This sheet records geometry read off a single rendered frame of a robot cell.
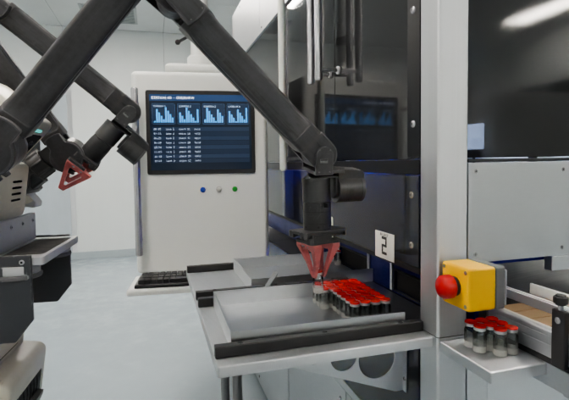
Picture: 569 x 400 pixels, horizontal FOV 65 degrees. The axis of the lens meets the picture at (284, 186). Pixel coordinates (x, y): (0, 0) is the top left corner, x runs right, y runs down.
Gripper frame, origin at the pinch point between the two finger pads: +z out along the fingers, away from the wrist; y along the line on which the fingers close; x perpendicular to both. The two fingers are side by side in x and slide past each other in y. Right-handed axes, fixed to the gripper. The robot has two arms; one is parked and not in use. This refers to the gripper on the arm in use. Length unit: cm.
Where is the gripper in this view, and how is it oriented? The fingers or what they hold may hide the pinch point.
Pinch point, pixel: (318, 273)
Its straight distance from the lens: 94.2
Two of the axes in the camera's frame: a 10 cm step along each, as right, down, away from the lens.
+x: -5.1, -0.3, 8.6
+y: 8.6, -0.5, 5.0
